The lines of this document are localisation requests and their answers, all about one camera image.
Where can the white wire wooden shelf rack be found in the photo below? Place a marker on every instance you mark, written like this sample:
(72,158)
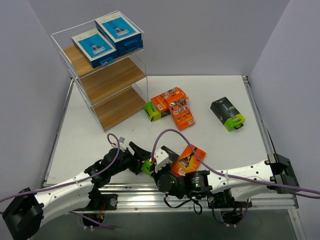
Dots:
(113,92)

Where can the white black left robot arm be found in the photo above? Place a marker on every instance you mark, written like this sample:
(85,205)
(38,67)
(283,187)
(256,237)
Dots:
(31,209)

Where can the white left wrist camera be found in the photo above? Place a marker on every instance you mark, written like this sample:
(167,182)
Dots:
(119,144)

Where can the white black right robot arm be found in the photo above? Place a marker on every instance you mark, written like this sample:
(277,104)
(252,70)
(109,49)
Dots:
(275,173)

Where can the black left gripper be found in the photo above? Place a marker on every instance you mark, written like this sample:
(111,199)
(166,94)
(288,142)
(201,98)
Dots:
(136,160)

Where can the green black Gillette Labs box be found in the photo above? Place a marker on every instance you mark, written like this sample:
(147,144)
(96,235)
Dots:
(227,114)
(152,112)
(173,156)

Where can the orange Gillette Fusion5 box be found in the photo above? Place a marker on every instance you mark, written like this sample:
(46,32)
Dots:
(180,112)
(187,162)

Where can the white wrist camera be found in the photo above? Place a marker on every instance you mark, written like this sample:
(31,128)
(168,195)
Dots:
(159,160)
(119,144)

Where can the blue Harry's razor box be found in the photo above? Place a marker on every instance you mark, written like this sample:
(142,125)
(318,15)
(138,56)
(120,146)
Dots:
(96,49)
(130,47)

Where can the orange Gillette cartridge box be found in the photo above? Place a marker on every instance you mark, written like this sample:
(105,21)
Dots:
(160,102)

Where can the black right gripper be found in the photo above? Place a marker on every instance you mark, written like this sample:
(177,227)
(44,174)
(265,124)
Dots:
(155,172)

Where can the blue white Harry's box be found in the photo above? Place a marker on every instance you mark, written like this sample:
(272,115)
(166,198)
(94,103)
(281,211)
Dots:
(118,30)

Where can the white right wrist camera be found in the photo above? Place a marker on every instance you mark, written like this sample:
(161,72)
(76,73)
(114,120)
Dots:
(159,160)

